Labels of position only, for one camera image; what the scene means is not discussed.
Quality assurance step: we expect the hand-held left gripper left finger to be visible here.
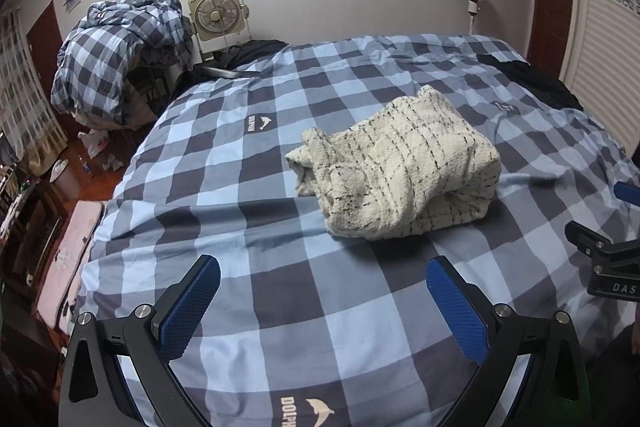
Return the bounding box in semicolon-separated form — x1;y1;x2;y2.
59;254;222;427

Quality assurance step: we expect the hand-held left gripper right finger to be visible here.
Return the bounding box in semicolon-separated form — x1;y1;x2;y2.
425;255;593;427

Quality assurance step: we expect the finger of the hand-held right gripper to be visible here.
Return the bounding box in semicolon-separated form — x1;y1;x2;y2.
614;181;640;208

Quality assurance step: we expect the cream knitted sweater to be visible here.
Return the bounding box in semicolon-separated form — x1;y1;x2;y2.
285;85;502;242

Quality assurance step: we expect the blue checkered bed blanket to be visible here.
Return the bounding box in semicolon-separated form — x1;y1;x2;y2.
75;34;640;427

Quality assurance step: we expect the pink floor mat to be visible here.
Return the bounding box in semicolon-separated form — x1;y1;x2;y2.
34;200;106;335

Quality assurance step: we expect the black garment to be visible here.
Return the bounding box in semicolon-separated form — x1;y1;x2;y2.
477;54;586;112

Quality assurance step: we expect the white louvered wardrobe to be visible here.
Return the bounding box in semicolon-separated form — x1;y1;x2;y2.
557;0;640;118

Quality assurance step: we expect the white waste bin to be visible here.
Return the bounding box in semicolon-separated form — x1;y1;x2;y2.
50;160;82;202

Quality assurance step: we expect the dark wooden cabinet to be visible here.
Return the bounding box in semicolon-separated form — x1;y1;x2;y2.
0;167;68;298

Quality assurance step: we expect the white plastic bag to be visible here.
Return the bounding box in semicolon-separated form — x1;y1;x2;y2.
77;130;111;156

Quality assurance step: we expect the black cloth beside fan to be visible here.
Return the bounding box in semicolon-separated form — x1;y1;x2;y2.
192;39;291;82

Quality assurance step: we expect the patterned curtain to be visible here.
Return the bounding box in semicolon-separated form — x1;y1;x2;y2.
0;9;68;172

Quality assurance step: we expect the pile of checkered duvet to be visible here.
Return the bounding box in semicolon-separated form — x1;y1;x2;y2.
50;0;196;128

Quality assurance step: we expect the beige box fan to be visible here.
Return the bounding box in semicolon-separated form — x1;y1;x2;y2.
188;0;253;55

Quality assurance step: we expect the red-brown door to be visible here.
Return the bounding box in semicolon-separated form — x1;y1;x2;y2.
26;1;71;108

